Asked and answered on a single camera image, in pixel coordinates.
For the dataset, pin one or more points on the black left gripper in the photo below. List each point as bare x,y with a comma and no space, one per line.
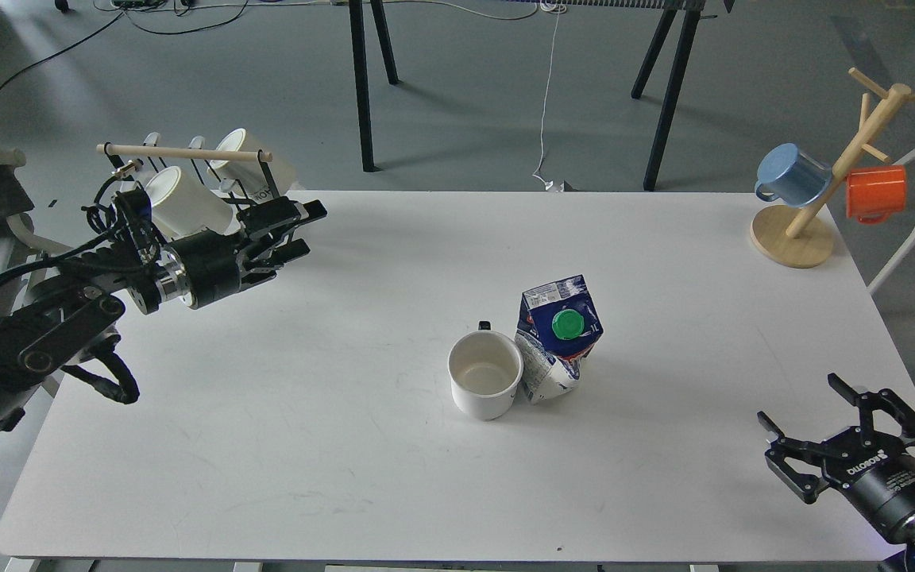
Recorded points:
207,266

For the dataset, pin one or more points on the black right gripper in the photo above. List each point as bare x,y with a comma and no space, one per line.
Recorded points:
890,481

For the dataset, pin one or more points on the white mug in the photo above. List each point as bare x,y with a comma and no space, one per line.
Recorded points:
485,368
256,180
182,206

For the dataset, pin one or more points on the blue white milk carton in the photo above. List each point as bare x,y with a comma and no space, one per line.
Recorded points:
558,327

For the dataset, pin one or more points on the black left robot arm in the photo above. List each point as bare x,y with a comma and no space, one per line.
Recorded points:
69,323

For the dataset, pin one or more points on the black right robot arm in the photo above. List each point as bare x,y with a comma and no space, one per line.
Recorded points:
797,463

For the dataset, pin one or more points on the white mug front on rack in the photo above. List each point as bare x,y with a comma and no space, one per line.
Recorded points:
182,206

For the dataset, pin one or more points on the wooden mug tree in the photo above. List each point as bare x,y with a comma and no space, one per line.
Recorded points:
795,237

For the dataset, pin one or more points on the orange mug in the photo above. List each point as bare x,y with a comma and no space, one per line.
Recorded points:
874,194

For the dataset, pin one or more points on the blue mug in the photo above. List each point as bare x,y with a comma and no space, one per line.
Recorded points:
788,174

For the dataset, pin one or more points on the black wire mug rack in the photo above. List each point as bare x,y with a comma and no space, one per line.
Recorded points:
193,159

